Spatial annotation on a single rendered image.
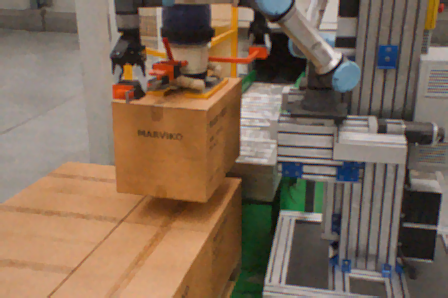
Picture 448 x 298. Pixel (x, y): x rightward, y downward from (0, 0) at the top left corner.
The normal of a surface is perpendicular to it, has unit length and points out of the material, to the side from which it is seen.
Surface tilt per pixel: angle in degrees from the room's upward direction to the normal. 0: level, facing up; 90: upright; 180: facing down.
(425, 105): 90
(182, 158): 90
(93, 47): 90
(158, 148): 90
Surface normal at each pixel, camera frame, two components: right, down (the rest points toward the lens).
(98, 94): -0.24, 0.32
